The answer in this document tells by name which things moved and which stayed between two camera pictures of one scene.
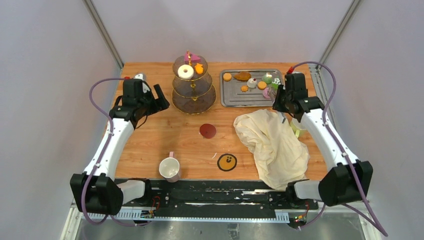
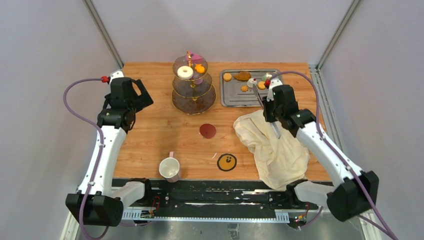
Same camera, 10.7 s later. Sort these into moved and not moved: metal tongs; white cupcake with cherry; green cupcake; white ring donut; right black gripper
Moved: metal tongs; right black gripper
Not moved: green cupcake; white ring donut; white cupcake with cherry
